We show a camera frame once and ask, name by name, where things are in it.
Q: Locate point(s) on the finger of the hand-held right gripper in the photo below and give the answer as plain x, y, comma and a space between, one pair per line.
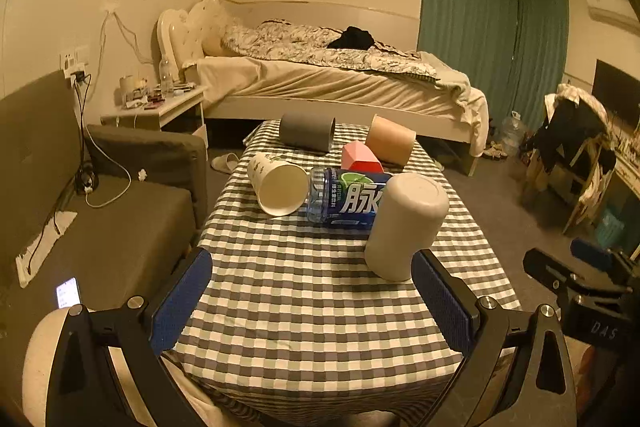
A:
560, 274
592, 253

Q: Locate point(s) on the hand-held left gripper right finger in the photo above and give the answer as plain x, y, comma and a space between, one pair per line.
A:
442, 307

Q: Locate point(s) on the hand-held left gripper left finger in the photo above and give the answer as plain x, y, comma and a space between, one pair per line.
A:
180, 302

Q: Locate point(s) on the beige plastic cup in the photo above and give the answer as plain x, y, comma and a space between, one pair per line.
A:
400, 232

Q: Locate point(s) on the white printed paper cup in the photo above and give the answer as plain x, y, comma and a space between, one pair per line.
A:
275, 192

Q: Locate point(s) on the tan cup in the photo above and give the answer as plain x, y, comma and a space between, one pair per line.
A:
387, 139

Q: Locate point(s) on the grey cup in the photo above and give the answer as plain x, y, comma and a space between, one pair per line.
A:
302, 132

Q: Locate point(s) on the teal bin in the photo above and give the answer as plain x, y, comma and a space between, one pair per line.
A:
610, 224

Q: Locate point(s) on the wooden chair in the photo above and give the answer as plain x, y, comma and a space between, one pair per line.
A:
585, 187

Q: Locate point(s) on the grey sofa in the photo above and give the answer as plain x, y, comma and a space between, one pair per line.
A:
100, 227

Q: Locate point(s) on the smartphone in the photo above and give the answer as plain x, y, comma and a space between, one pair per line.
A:
66, 293

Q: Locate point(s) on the checkered tablecloth table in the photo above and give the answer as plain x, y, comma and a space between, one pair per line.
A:
300, 297

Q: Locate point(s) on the dark jacket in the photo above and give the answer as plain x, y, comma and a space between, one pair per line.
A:
567, 129

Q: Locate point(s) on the white shoes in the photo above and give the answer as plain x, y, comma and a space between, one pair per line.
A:
495, 151

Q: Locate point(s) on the large water jug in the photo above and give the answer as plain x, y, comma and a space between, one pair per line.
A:
512, 134

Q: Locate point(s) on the beige slippers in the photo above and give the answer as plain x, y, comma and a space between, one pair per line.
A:
225, 163

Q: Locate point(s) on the blue label plastic bottle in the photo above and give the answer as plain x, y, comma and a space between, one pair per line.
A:
340, 202

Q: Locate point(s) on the white round object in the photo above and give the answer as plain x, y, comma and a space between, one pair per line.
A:
37, 357

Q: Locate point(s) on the black television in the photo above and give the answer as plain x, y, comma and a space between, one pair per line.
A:
615, 89

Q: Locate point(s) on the pink faceted box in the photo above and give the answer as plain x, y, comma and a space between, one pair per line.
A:
357, 157

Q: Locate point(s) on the white nightstand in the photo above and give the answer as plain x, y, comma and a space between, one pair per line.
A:
175, 113

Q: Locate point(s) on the narrow green curtain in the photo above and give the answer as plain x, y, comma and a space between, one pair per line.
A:
542, 37

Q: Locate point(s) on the clear plastic bottle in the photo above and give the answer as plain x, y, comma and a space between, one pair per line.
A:
166, 79

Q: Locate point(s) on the white jar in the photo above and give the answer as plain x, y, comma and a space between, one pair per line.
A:
126, 84

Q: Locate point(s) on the white air conditioner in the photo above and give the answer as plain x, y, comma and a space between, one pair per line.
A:
612, 9

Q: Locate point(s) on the white bed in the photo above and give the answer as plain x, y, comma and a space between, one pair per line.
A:
325, 89

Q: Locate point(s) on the white tufted headboard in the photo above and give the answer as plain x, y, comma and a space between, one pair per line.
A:
172, 37

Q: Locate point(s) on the wide green curtain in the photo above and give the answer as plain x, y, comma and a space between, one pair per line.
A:
465, 2

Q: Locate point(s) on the black cloth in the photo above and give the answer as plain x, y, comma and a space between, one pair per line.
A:
352, 38

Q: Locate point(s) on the patterned blanket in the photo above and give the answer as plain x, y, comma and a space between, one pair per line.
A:
300, 44

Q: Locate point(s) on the wall socket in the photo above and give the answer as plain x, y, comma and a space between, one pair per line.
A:
75, 59

